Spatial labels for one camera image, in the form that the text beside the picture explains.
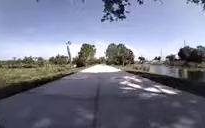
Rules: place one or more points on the large green tree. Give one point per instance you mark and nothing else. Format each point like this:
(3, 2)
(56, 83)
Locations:
(119, 54)

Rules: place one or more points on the palm tree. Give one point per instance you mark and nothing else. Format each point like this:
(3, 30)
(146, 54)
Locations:
(69, 53)

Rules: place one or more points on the grey asphalt road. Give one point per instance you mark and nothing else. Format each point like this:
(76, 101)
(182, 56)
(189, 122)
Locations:
(100, 100)

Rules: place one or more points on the overhanging tree branches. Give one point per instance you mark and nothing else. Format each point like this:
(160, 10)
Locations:
(116, 8)

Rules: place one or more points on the pole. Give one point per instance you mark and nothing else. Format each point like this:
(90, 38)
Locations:
(161, 55)

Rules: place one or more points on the row of bushes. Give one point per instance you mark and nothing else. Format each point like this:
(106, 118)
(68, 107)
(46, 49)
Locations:
(30, 61)

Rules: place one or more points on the grass verge strip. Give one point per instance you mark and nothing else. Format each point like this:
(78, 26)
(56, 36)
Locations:
(176, 81)

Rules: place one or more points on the pond water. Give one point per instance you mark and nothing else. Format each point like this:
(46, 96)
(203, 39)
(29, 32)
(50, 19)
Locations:
(186, 72)

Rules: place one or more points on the grass field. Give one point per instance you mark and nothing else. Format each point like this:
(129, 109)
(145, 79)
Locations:
(13, 75)

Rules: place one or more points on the dark tree clump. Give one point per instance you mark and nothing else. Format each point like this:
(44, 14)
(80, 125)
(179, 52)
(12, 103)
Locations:
(193, 54)

